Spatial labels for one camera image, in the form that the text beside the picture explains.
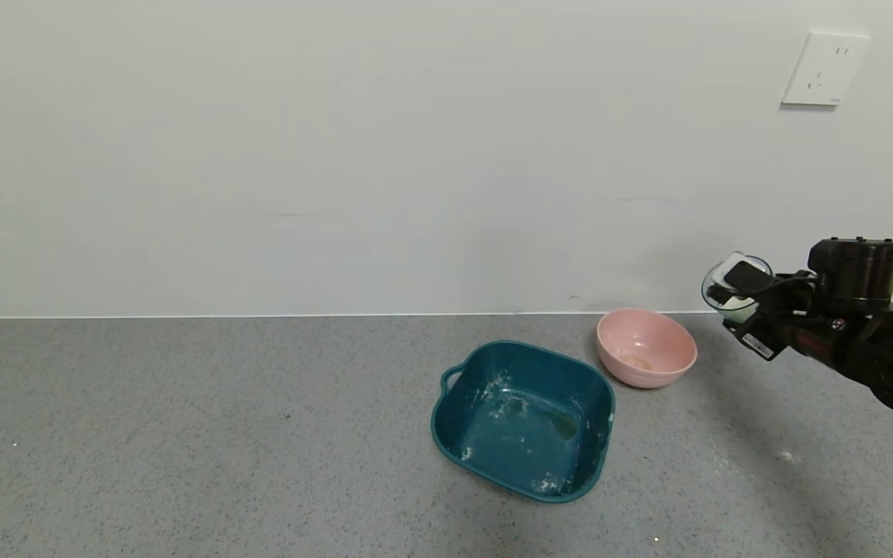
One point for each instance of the clear ribbed plastic cup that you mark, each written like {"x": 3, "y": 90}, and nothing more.
{"x": 714, "y": 279}

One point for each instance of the teal square plastic basin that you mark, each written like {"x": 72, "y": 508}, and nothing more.
{"x": 524, "y": 442}

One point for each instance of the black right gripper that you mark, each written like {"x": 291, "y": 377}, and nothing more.
{"x": 756, "y": 339}

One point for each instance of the white wall socket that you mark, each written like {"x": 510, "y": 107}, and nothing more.
{"x": 824, "y": 70}

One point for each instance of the pink plastic bowl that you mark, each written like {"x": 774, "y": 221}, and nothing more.
{"x": 645, "y": 349}

